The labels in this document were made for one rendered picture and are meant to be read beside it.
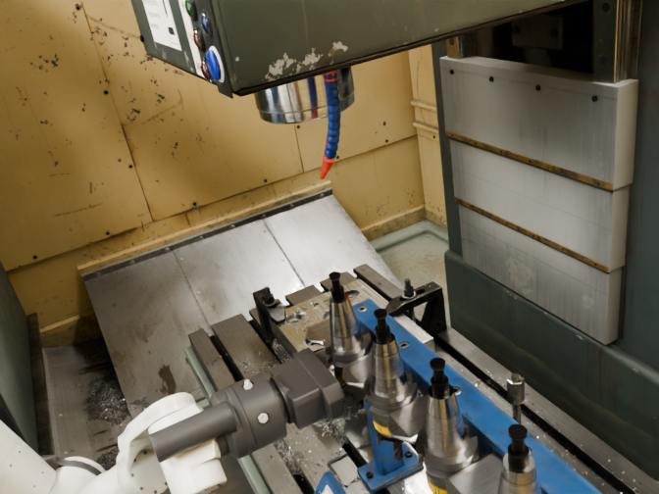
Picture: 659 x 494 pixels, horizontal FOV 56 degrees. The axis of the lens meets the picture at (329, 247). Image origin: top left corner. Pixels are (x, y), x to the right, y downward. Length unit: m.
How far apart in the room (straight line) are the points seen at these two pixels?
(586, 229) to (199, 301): 1.19
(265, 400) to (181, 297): 1.23
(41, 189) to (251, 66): 1.42
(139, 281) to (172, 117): 0.53
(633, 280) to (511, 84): 0.43
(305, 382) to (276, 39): 0.42
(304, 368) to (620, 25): 0.70
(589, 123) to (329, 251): 1.14
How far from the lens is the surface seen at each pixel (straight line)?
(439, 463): 0.66
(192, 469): 0.79
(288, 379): 0.82
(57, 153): 1.98
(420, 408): 0.73
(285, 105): 0.95
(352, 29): 0.68
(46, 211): 2.03
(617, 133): 1.12
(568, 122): 1.19
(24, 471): 0.97
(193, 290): 2.00
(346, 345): 0.81
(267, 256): 2.06
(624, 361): 1.36
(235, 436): 0.79
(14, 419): 1.46
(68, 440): 1.79
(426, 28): 0.73
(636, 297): 1.28
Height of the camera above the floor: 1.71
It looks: 27 degrees down
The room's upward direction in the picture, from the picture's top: 11 degrees counter-clockwise
